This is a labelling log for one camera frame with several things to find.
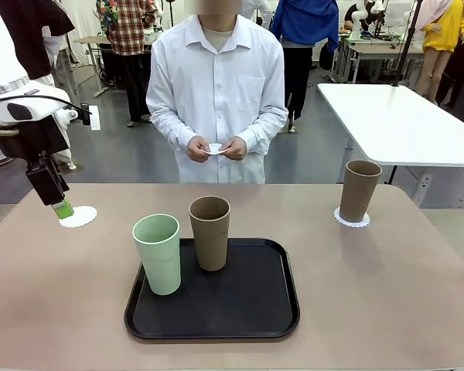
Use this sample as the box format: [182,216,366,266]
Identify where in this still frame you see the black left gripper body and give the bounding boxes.
[0,114,71,163]

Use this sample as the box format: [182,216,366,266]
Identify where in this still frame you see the pale green tumbler cup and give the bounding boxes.
[132,213,183,297]

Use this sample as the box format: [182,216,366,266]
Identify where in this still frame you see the brown tumbler cup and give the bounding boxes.
[188,196,232,271]
[339,159,383,223]

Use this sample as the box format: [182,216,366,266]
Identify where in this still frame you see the person's left forearm white sleeve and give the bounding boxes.
[235,110,290,155]

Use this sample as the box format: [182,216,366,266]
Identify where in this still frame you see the person's right forearm white sleeve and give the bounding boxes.
[148,110,196,150]

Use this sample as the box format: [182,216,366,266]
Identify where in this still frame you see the person's right hand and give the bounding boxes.
[186,134,213,163]

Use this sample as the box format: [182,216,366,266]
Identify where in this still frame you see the person's left hand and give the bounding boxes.
[220,138,249,162]

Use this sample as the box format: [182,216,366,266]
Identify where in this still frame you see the wooden top background table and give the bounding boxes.
[73,33,158,97]

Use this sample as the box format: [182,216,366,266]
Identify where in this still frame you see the bystander black top beige trousers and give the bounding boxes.
[0,0,82,171]

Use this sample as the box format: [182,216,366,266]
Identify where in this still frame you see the bystander plaid shirt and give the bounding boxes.
[95,0,159,128]

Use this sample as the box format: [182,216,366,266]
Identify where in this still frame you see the person torso white shirt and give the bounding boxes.
[145,13,290,185]

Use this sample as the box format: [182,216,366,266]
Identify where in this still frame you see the black plastic serving tray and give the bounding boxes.
[124,237,302,341]

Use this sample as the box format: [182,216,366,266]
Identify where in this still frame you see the bystander blue jacket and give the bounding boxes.
[270,0,340,132]

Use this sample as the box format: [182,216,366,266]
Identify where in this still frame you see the grey background workbench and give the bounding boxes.
[330,32,426,84]

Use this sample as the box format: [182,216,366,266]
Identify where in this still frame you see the white folding table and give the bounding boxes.
[316,83,464,186]

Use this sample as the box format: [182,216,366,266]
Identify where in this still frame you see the black tripod stand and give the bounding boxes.
[393,0,427,87]

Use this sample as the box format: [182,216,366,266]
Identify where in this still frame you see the mannequin yellow hoodie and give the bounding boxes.
[415,0,464,100]

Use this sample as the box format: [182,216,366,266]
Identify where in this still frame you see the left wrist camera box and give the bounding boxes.
[56,100,102,131]

